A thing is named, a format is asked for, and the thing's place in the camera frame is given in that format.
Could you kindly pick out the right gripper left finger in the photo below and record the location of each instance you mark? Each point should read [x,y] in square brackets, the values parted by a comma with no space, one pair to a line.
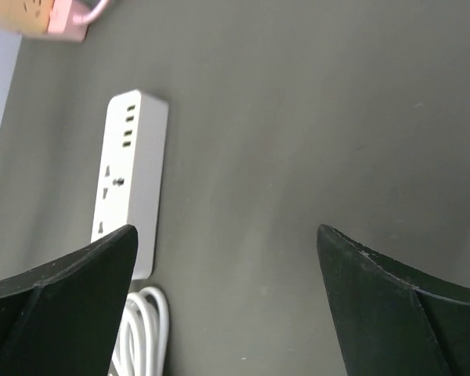
[62,318]

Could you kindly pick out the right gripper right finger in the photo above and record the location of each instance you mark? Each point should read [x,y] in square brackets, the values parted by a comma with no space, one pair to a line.
[390,318]

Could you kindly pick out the white power strip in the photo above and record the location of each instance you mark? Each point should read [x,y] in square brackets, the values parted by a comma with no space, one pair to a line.
[130,172]

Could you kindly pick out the pink power strip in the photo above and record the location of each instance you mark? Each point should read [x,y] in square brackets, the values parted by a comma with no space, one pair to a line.
[61,25]

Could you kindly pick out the orange cube adapter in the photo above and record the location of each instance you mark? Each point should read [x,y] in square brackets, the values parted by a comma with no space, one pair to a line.
[26,17]

